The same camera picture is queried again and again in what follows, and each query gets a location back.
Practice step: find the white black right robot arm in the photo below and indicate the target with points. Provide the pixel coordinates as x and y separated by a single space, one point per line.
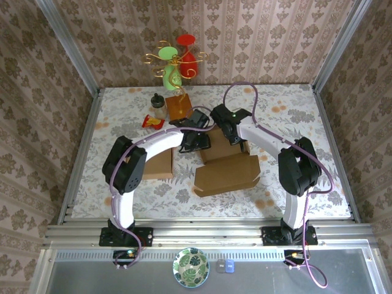
263 137

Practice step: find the small circuit board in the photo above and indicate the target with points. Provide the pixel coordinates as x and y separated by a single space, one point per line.
294 255
125 255

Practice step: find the grey memory card case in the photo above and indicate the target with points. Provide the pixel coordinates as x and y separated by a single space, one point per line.
220 267

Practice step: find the brown cardboard box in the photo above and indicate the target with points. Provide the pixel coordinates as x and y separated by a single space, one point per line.
226 177
160 167

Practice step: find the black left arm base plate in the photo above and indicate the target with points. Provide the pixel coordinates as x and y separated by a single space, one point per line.
144 237

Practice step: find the blue memory card case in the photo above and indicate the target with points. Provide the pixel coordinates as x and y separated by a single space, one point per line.
230 266

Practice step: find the green plastic wine glass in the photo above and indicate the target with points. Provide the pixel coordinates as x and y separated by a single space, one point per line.
170 78

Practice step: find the leaf pattern bowl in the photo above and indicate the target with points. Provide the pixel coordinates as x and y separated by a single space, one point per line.
191 268

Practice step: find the glass jar black lid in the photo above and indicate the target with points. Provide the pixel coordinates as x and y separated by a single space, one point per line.
159 108

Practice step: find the red plastic wine glass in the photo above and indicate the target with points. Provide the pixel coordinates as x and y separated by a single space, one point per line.
186 39

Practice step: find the floral table cover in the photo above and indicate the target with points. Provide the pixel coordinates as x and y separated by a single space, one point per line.
153 208

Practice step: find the aluminium frame post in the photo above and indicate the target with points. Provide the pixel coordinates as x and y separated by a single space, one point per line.
72 52
340 46

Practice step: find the red snack packet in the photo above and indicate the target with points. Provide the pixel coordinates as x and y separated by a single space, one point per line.
151 123

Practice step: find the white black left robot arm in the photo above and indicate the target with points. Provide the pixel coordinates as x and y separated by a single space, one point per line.
159 142

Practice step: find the grey metal shelf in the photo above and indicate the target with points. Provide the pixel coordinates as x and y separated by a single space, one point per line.
275 281

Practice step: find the aluminium table side rail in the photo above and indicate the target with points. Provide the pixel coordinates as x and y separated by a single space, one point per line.
326 122
90 119

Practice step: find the wide aluminium mounting rail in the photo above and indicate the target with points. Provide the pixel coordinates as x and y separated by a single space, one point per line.
208 235

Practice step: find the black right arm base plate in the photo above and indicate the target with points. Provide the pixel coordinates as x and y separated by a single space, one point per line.
269 237

